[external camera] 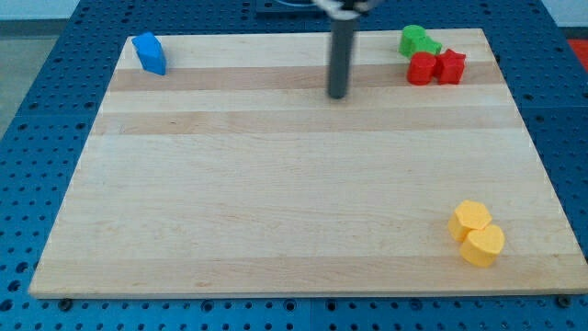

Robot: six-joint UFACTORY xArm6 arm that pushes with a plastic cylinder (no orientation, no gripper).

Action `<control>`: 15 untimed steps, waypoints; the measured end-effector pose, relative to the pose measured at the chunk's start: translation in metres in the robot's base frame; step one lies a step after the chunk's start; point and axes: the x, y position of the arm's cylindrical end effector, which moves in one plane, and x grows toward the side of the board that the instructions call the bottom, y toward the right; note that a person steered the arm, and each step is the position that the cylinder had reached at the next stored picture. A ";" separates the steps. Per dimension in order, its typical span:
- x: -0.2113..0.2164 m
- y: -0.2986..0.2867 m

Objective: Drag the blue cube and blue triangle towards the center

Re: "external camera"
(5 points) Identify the red cylinder block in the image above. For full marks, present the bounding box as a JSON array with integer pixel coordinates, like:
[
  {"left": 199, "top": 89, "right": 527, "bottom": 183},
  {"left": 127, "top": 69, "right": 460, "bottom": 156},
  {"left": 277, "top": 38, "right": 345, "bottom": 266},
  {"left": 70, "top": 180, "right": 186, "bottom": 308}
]
[{"left": 406, "top": 51, "right": 436, "bottom": 86}]

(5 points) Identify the yellow heart block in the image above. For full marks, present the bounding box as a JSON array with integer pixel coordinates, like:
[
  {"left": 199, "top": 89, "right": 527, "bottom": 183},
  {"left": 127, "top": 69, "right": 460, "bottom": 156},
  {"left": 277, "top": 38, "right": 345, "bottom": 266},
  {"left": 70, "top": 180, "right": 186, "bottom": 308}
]
[{"left": 459, "top": 224, "right": 505, "bottom": 268}]

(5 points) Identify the yellow hexagon block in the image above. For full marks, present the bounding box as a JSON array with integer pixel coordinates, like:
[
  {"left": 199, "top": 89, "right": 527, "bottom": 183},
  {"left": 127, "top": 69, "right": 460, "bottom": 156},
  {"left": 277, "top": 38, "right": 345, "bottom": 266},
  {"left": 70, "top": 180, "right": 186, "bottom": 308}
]
[{"left": 447, "top": 200, "right": 492, "bottom": 242}]

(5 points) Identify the green cylinder block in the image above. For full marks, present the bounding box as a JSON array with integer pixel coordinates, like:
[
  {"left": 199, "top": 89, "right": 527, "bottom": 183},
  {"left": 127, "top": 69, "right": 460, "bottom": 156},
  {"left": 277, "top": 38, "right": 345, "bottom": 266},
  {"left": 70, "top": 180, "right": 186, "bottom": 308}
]
[{"left": 399, "top": 25, "right": 426, "bottom": 58}]

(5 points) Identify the blue block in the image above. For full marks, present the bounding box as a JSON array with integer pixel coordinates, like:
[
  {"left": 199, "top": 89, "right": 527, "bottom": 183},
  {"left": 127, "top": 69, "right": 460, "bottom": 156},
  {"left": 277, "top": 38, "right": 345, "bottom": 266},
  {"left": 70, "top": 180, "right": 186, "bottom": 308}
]
[{"left": 131, "top": 32, "right": 166, "bottom": 75}]

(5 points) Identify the wooden board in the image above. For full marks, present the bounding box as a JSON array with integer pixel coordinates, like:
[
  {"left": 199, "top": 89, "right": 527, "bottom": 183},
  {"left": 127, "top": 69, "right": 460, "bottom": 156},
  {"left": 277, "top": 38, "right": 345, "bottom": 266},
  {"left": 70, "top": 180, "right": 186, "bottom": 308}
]
[{"left": 28, "top": 29, "right": 587, "bottom": 299}]

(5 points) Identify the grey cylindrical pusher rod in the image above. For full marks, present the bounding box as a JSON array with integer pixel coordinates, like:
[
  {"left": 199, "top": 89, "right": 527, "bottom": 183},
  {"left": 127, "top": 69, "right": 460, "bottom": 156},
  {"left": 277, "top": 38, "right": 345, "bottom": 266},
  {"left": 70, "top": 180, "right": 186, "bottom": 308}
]
[{"left": 327, "top": 18, "right": 357, "bottom": 99}]

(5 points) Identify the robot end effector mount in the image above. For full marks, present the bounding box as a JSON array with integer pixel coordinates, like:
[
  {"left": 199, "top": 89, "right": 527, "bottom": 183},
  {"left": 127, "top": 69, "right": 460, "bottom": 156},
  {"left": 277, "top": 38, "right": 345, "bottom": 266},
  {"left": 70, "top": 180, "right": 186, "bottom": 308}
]
[{"left": 311, "top": 0, "right": 385, "bottom": 20}]

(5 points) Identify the red star block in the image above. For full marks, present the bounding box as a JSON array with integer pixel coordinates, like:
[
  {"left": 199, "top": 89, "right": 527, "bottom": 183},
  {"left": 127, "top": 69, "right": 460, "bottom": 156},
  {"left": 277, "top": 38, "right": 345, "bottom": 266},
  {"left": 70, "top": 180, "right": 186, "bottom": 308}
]
[{"left": 434, "top": 49, "right": 467, "bottom": 85}]

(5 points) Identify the green star block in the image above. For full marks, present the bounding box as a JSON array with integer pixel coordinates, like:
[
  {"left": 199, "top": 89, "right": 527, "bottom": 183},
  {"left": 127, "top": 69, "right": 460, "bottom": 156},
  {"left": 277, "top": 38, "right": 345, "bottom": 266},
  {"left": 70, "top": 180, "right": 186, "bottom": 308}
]
[{"left": 414, "top": 36, "right": 442, "bottom": 56}]

